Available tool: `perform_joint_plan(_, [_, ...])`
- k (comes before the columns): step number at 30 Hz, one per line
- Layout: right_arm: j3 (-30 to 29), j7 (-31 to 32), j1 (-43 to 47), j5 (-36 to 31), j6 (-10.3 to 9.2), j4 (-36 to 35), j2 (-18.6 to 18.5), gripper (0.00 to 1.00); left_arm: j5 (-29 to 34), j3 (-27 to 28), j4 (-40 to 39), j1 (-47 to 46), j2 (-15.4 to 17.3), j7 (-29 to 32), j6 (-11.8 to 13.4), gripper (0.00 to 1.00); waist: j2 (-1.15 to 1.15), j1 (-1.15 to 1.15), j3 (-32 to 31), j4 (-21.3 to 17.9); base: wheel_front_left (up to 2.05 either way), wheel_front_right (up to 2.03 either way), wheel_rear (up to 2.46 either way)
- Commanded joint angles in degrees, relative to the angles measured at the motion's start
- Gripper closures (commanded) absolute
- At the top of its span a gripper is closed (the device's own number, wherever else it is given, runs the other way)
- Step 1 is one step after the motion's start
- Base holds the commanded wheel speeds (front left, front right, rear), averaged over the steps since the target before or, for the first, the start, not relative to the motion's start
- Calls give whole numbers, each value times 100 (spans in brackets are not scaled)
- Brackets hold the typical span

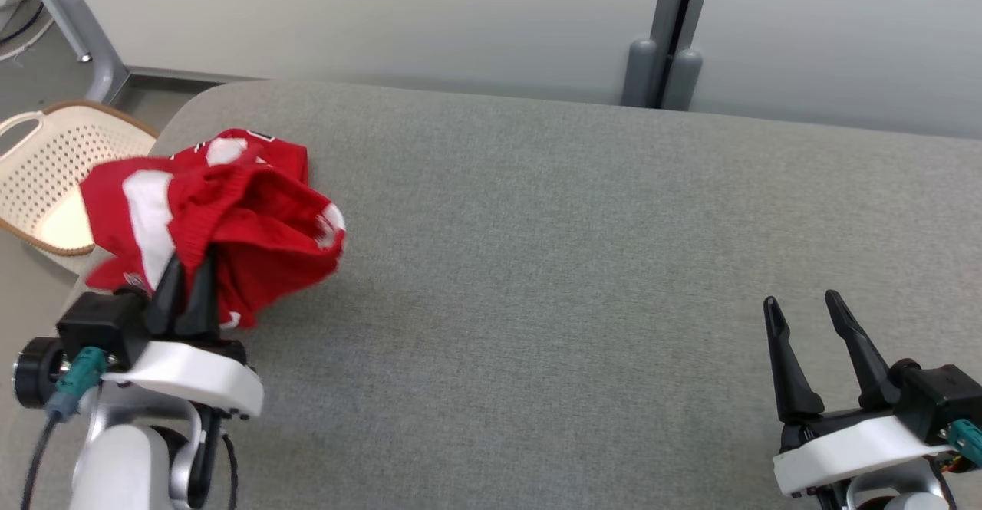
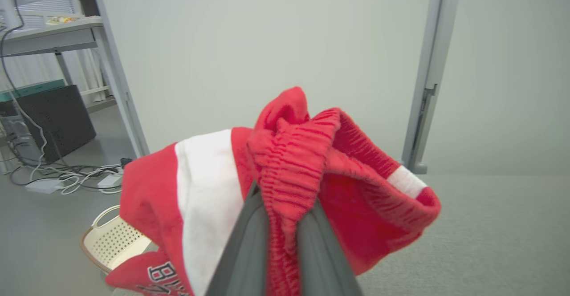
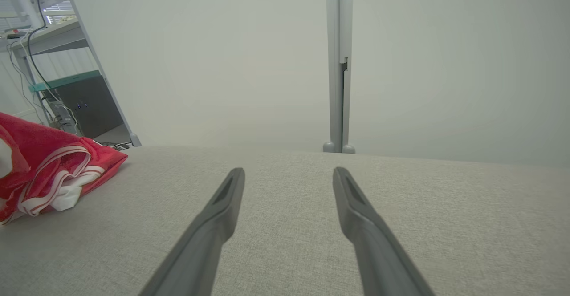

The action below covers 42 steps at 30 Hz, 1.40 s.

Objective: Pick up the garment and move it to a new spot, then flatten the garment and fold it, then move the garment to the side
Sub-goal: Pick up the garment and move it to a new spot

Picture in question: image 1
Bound grey floor rail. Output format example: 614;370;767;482
127;65;265;86

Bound teal plug left arm cable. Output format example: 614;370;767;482
19;347;110;510

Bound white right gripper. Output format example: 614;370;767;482
763;289;957;498

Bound bundle of floor cables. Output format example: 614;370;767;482
0;0;56;63

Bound teal plug right arm cable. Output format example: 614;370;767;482
945;418;982;471

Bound grey partition foot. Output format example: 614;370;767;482
662;48;704;111
620;37;661;108

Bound red and white sports garment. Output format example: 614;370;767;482
79;128;348;331

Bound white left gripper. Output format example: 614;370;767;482
100;245;266;420

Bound cream perforated laundry basket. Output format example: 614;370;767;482
0;100;160;257

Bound teal plug arm cable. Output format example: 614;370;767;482
945;418;982;471
19;347;110;510

